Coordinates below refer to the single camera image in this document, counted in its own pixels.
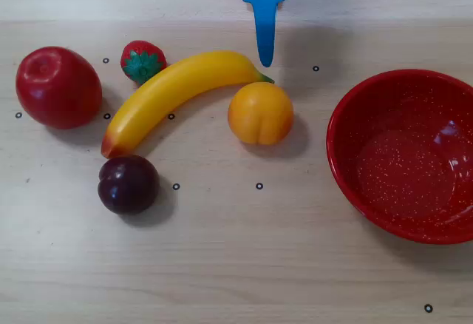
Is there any yellow-red fruit slice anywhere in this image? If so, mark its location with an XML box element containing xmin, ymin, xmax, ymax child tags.
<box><xmin>101</xmin><ymin>50</ymin><xmax>276</xmax><ymax>160</ymax></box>

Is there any red toy strawberry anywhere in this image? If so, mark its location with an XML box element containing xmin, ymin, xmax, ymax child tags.
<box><xmin>120</xmin><ymin>40</ymin><xmax>168</xmax><ymax>86</ymax></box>

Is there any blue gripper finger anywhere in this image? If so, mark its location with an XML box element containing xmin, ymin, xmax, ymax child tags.
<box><xmin>254</xmin><ymin>2</ymin><xmax>279</xmax><ymax>68</ymax></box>

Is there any dark purple toy plum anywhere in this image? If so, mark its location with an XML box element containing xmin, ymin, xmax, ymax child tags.
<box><xmin>97</xmin><ymin>155</ymin><xmax>160</xmax><ymax>215</ymax></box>

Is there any orange yellow toy peach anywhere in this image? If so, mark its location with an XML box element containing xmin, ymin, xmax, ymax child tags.
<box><xmin>227</xmin><ymin>81</ymin><xmax>295</xmax><ymax>145</ymax></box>

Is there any red toy apple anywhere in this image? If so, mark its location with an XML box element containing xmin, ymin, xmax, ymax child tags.
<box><xmin>15</xmin><ymin>45</ymin><xmax>103</xmax><ymax>130</ymax></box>

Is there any red speckled bowl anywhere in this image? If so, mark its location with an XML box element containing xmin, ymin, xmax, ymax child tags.
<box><xmin>325</xmin><ymin>69</ymin><xmax>473</xmax><ymax>246</ymax></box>

